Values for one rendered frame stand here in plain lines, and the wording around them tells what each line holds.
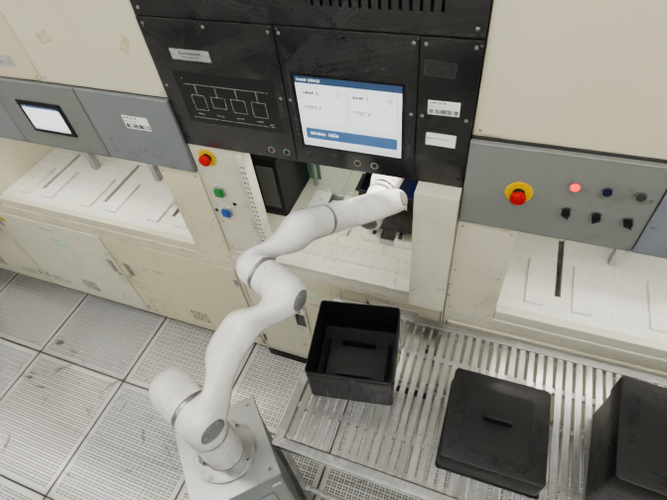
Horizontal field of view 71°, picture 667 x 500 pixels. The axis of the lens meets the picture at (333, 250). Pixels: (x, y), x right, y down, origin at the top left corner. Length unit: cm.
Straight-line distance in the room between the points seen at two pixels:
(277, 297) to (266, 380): 143
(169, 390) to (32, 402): 184
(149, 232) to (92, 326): 111
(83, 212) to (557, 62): 204
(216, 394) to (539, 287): 114
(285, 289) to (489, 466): 76
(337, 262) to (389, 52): 92
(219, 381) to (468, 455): 73
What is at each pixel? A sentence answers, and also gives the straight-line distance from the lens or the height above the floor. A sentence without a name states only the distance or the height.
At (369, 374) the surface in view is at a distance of 167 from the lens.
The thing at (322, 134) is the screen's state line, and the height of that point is 151.
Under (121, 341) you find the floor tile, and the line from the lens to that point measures 302.
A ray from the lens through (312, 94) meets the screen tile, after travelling 126.
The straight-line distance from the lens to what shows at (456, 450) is 149.
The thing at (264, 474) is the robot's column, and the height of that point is 76.
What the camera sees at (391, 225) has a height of 99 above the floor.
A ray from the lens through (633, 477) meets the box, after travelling 143.
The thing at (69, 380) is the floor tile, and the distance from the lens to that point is 304.
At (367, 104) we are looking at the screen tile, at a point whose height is 162.
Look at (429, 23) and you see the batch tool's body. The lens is 109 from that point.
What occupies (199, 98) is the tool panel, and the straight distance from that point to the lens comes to 146.
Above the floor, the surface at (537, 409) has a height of 86.
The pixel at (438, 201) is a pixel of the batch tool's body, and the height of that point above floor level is 138.
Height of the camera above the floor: 227
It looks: 49 degrees down
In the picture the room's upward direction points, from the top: 8 degrees counter-clockwise
